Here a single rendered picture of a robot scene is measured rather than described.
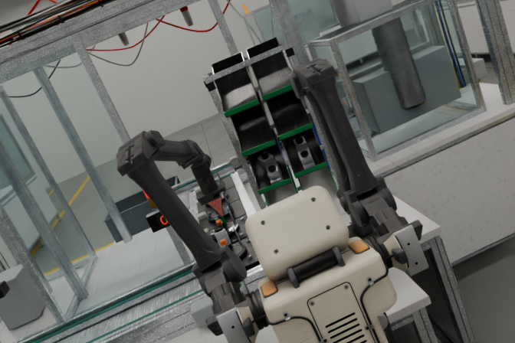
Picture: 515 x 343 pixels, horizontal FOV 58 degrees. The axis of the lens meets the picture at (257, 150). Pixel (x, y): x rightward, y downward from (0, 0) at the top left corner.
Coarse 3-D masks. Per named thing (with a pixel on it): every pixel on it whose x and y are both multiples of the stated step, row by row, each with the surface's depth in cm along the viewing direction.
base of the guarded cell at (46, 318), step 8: (48, 312) 236; (32, 320) 235; (40, 320) 232; (48, 320) 228; (0, 328) 242; (16, 328) 233; (24, 328) 230; (32, 328) 226; (40, 328) 223; (0, 336) 233; (8, 336) 229; (16, 336) 225; (24, 336) 222
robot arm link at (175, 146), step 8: (152, 136) 115; (160, 136) 121; (152, 144) 116; (160, 144) 119; (168, 144) 133; (176, 144) 140; (184, 144) 147; (160, 152) 124; (168, 152) 130; (176, 152) 136; (184, 152) 143; (192, 152) 148; (160, 160) 131; (168, 160) 137; (176, 160) 144; (184, 160) 149
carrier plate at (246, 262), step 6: (246, 240) 196; (246, 246) 191; (252, 246) 189; (252, 252) 184; (246, 258) 181; (252, 258) 179; (246, 264) 177; (252, 264) 176; (258, 264) 176; (246, 270) 176
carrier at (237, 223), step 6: (228, 210) 212; (222, 216) 214; (246, 216) 221; (222, 222) 210; (228, 222) 223; (234, 222) 214; (240, 222) 217; (216, 228) 216; (228, 228) 211; (240, 228) 211; (210, 234) 218; (228, 234) 205; (234, 234) 206; (246, 234) 202; (216, 240) 206; (234, 240) 201
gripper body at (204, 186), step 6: (198, 180) 157; (210, 180) 156; (204, 186) 156; (210, 186) 156; (216, 186) 158; (222, 186) 158; (204, 192) 157; (210, 192) 156; (216, 192) 156; (198, 198) 156
